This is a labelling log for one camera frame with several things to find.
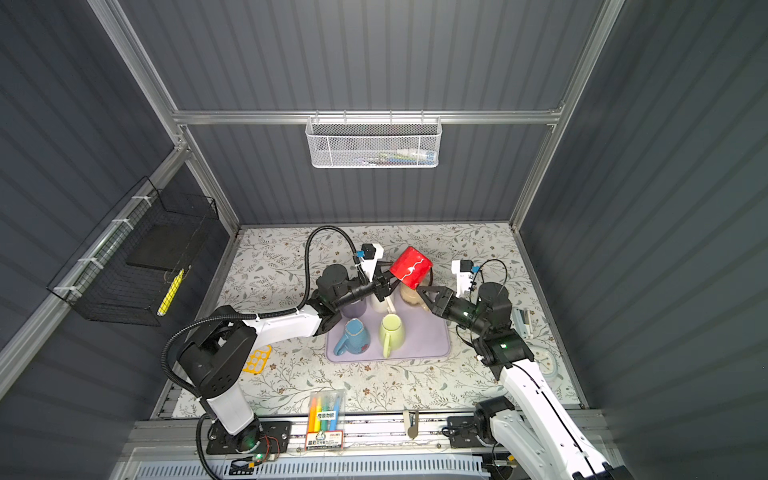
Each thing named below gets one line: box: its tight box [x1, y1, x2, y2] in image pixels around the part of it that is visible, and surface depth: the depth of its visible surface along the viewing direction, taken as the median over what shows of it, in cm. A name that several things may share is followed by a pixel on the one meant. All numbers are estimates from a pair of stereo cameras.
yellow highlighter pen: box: [156, 268, 185, 317], surface depth 70 cm
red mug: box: [389, 246, 433, 289], surface depth 74 cm
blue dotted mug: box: [334, 318, 371, 356], surface depth 84 cm
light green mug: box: [379, 313, 405, 358], surface depth 84 cm
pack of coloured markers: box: [305, 389, 346, 451], surface depth 77 cm
